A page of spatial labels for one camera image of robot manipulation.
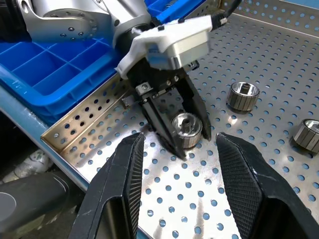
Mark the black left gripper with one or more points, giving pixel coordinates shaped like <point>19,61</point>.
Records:
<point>154,79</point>

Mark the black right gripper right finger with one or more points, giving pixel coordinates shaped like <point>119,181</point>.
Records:
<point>251,194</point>

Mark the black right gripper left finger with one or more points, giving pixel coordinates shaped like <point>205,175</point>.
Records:
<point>112,189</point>

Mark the ribbed metal roller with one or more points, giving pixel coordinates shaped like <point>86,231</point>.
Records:
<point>243,95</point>
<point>306,135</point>
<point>185,125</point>

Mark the perforated steel tray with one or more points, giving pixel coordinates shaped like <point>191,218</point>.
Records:
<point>187,194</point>

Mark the blue plastic compartment tray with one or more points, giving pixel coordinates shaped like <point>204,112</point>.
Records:
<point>49,82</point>

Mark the white rounded object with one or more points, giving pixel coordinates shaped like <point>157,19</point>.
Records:
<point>32,164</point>

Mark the dark rounded housing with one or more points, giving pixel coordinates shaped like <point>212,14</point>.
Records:
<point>27,201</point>

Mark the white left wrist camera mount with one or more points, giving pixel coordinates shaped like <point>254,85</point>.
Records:
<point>174,27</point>

